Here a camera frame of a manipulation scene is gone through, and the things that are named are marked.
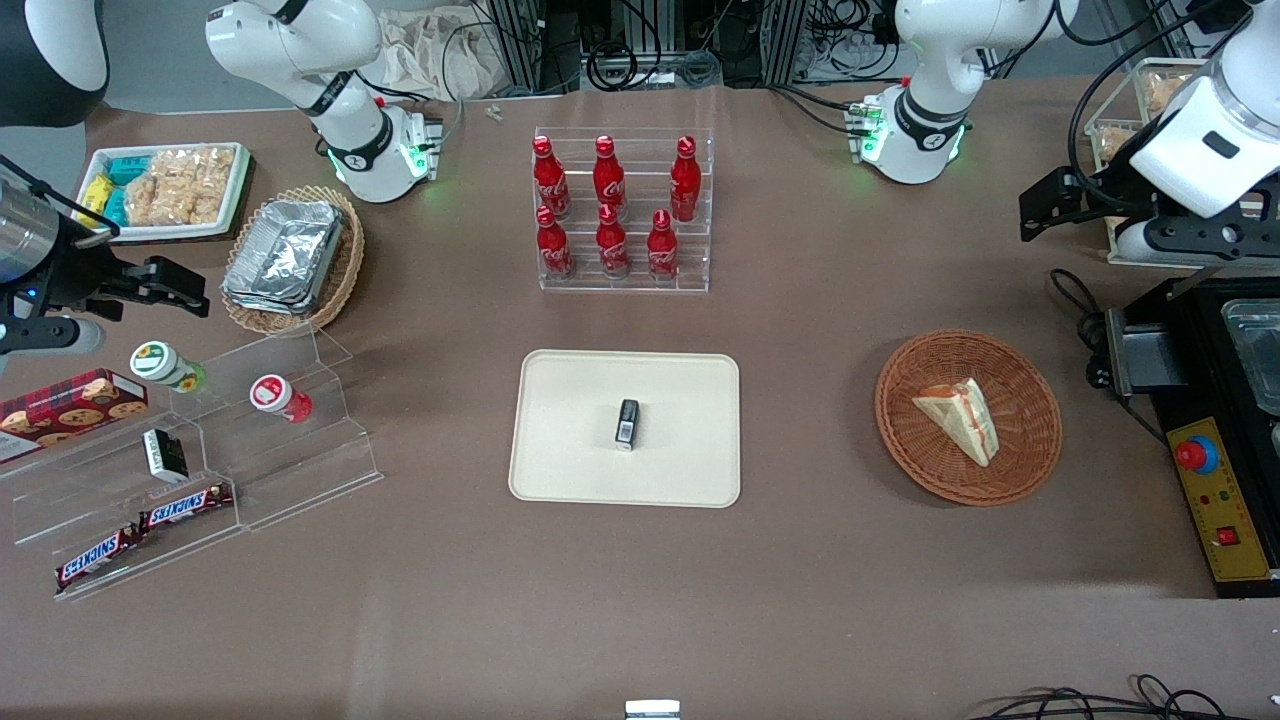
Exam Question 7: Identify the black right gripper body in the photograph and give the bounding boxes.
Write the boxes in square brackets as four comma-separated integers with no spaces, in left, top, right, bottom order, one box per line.
[40,215,131,321]

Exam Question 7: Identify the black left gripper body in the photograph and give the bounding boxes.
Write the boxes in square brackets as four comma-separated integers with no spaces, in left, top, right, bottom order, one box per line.
[1078,140,1171,241]

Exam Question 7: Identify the triangular sandwich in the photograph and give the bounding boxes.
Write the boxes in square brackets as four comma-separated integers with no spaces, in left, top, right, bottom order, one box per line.
[911,377,1001,469]

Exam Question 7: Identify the white rectangular snack tray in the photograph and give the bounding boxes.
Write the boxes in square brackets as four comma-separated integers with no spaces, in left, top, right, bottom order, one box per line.
[77,142,253,244]

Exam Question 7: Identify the oval light wicker basket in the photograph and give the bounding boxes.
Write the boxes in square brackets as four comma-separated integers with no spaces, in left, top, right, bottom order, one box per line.
[219,184,367,337]

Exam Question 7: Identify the round brown wicker basket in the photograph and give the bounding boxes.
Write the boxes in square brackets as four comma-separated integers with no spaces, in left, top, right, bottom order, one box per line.
[874,329,1064,508]

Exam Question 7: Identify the beige plastic tray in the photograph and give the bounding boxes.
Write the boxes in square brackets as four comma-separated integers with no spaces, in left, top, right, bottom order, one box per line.
[507,348,743,510]

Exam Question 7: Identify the fried snack bag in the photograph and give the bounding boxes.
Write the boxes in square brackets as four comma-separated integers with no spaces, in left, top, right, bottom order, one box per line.
[1094,126,1141,167]
[1143,74,1201,113]

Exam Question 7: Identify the green cup with sunflower lid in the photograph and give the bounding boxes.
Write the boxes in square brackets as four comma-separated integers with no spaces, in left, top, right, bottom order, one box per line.
[129,340,209,394]

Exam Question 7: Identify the rice cracker snack bags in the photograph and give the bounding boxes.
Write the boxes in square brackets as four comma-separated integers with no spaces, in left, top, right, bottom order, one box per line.
[122,146,237,228]

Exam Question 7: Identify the stacked aluminium foil containers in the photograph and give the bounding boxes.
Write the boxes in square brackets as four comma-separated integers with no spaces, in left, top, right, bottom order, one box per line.
[221,197,347,317]

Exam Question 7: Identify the red cookie box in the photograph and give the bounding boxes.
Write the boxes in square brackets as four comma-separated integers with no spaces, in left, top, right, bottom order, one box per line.
[0,368,150,465]

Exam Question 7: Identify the red cup with white lid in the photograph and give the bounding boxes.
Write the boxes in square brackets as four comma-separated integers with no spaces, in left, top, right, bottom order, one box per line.
[248,373,315,425]

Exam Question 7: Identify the black and white small box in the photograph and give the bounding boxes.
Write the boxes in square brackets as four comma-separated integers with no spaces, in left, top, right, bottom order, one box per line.
[141,427,190,485]

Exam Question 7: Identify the Snickers chocolate bar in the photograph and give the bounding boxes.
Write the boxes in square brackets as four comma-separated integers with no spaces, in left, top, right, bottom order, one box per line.
[54,524,144,592]
[136,482,235,532]

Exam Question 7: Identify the clear acrylic stepped shelf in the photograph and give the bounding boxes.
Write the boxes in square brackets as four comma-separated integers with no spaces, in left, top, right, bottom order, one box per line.
[0,324,385,604]

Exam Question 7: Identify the clear container in machine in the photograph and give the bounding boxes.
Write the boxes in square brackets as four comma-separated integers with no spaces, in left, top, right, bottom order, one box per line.
[1221,299,1280,417]

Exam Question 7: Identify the black machine with yellow panel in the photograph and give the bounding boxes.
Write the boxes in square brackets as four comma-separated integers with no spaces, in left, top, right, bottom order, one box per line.
[1104,274,1280,600]

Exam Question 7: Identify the beige cloth bag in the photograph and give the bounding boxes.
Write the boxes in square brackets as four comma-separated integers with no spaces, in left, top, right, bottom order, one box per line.
[375,8,506,103]

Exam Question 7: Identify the red cola bottle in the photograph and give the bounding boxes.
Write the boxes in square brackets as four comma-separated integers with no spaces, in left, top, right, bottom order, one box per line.
[534,204,577,282]
[645,208,682,282]
[669,134,704,224]
[595,202,632,279]
[592,134,630,218]
[531,134,572,222]

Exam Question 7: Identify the clear acrylic bottle rack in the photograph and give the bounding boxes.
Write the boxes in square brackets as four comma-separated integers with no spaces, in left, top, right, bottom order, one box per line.
[532,126,715,294]

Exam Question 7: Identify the white wire rack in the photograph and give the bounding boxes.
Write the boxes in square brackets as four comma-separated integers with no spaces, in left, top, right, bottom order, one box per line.
[1084,57,1280,268]

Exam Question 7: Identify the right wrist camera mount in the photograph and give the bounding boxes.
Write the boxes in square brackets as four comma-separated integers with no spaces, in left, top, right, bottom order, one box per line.
[0,316,105,355]

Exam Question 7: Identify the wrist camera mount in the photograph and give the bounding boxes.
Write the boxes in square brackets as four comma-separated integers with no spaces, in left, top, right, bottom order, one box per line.
[0,316,105,355]
[1114,200,1280,267]

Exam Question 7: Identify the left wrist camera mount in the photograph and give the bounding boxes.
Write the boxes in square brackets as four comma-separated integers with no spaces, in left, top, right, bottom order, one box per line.
[1114,200,1280,267]

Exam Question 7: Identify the black machine power cable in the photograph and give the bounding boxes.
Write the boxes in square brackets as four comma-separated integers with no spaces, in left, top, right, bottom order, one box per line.
[1049,268,1113,393]

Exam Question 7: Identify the black cables at table edge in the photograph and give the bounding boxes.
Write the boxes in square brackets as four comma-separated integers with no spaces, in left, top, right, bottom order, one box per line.
[965,673,1280,720]

